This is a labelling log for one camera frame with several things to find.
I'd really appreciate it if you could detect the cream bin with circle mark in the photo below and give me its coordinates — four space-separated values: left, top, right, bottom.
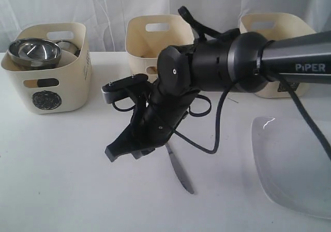
1 22 92 114

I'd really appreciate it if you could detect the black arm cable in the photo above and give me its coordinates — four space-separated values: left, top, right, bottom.
112 6 331 163

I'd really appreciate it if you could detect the steel table knife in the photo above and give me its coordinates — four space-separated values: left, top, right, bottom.
165 143 195 195

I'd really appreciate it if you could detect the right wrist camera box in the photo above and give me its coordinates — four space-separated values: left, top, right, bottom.
101 74 153 104

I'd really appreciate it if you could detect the cream bin with triangle mark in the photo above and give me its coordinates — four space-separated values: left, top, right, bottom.
125 14 194 82

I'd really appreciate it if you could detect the cream bin with square mark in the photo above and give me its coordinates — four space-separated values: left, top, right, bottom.
239 12 315 99

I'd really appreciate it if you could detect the white backdrop curtain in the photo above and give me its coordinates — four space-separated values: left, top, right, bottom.
1 0 330 52

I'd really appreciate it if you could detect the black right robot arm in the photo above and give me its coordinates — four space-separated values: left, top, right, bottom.
102 32 330 161

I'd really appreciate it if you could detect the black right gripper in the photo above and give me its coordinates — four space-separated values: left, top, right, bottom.
105 86 194 162

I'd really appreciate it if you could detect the white square plate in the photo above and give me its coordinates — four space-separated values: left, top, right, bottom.
251 117 330 220

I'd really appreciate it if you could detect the white ceramic bowl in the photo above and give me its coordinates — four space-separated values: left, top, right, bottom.
55 50 77 68

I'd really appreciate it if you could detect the stainless steel bowl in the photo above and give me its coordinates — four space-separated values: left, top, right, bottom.
8 38 62 70

